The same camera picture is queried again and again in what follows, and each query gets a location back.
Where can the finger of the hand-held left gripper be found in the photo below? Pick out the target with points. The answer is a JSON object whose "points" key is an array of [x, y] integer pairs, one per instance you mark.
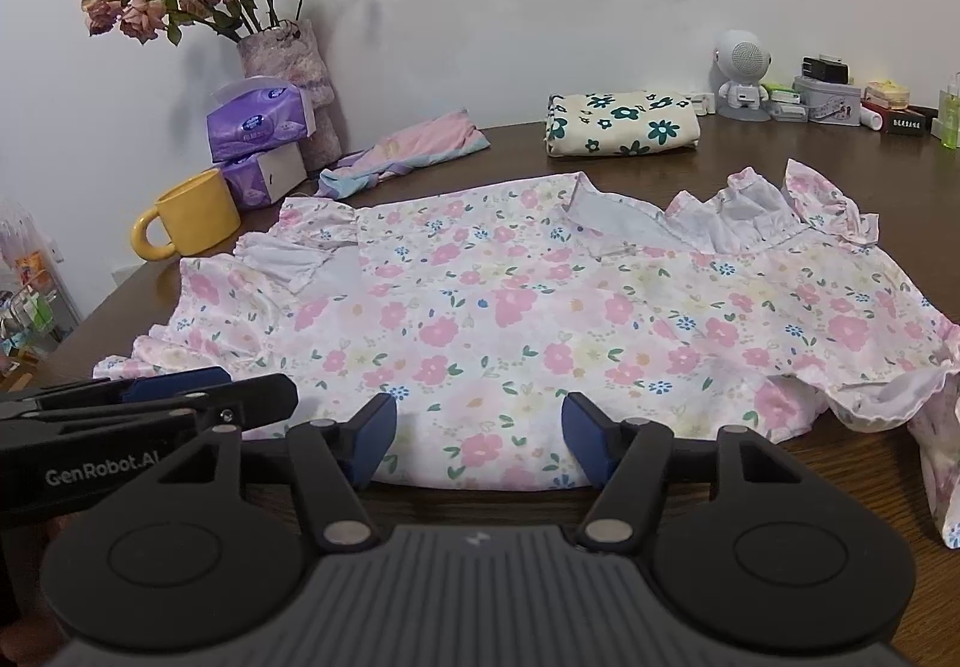
{"points": [[255, 401], [172, 383]]}

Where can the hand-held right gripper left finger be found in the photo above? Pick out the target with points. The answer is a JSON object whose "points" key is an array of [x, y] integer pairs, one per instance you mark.
{"points": [[375, 442]]}

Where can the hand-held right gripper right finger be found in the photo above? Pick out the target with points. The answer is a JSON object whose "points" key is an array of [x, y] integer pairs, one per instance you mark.
{"points": [[585, 442]]}

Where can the pink floral dress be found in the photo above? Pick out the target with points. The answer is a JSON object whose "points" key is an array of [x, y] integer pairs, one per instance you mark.
{"points": [[525, 322]]}

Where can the yellow mug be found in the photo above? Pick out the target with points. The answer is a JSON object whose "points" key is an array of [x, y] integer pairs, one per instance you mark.
{"points": [[199, 213]]}

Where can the purple white tissue box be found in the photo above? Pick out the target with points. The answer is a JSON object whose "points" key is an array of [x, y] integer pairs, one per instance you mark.
{"points": [[262, 176]]}

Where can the purple soft tissue pack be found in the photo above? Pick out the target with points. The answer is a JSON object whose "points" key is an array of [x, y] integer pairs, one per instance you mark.
{"points": [[259, 123]]}

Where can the pink purple shorts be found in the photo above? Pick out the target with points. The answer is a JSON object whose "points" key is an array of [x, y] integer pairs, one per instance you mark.
{"points": [[420, 146]]}

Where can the folded cream floral cloth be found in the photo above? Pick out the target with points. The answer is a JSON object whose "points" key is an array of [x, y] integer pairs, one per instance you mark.
{"points": [[622, 123]]}

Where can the pink mottled vase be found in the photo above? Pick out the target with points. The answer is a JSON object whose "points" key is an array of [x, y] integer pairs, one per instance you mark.
{"points": [[296, 67]]}

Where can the white plug adapter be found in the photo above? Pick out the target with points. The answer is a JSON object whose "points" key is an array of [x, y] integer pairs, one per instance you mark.
{"points": [[703, 105]]}

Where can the green white small boxes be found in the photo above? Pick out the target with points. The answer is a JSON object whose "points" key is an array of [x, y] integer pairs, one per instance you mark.
{"points": [[784, 103]]}

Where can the white robot speaker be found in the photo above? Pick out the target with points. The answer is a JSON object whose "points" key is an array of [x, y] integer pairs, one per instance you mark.
{"points": [[742, 63]]}

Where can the grey tin box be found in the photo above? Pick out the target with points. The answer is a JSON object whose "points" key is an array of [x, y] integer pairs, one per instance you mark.
{"points": [[829, 105]]}

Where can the black charger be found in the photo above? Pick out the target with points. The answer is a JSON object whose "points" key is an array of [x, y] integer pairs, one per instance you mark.
{"points": [[825, 69]]}

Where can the red and black small boxes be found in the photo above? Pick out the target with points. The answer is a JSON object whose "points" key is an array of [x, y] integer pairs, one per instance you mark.
{"points": [[911, 121]]}

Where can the green liquid bottle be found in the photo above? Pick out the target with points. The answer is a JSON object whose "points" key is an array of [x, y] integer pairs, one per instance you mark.
{"points": [[952, 112]]}

